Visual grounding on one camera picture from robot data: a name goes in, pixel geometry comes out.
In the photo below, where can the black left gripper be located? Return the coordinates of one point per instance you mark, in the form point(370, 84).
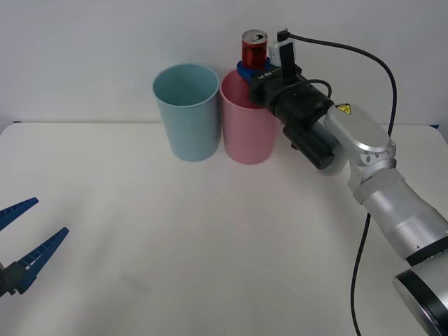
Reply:
point(3, 280)

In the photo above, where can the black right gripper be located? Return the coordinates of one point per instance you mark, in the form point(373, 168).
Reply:
point(267, 87)

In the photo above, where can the red drink can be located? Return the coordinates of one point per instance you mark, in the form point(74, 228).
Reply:
point(253, 52)

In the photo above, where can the silver and black right arm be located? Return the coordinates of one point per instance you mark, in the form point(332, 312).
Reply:
point(364, 133)

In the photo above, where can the pink plastic bin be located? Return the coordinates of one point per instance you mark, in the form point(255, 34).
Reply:
point(246, 136)

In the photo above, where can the pale blue plastic bin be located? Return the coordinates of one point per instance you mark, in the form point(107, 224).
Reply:
point(190, 133)

